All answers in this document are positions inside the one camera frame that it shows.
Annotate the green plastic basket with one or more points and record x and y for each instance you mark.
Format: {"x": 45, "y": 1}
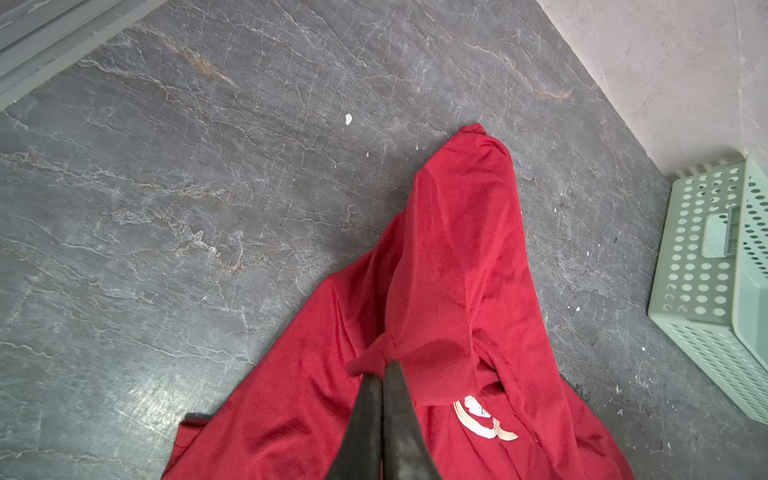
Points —
{"x": 709, "y": 293}

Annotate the red t shirt with print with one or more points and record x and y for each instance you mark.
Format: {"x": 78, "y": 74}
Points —
{"x": 447, "y": 293}

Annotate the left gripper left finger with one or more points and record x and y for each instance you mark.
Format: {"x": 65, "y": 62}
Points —
{"x": 360, "y": 453}

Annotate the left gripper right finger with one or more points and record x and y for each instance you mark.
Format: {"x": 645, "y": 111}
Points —
{"x": 405, "y": 455}

